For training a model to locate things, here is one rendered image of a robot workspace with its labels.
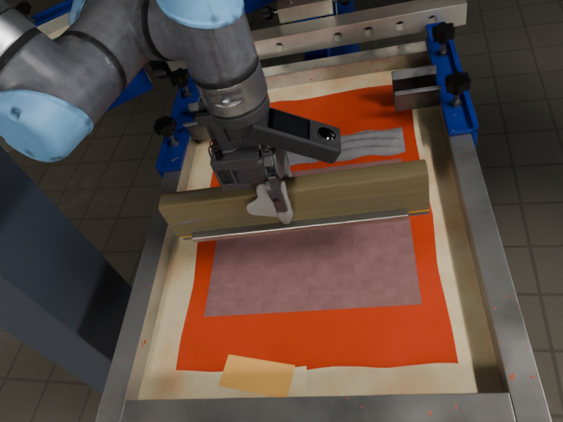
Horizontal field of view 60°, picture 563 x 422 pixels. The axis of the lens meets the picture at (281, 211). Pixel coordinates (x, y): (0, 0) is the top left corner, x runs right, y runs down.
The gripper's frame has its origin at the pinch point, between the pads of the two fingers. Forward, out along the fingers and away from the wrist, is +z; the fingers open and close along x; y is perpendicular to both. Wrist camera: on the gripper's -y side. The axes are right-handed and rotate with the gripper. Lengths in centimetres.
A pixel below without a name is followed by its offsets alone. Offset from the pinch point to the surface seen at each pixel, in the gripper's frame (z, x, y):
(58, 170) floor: 110, -135, 162
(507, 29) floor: 109, -198, -87
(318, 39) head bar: 7, -54, -3
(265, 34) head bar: 5, -56, 9
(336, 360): 13.6, 17.9, -4.4
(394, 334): 13.5, 14.5, -12.8
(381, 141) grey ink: 12.9, -24.4, -14.0
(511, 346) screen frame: 10.0, 18.3, -27.0
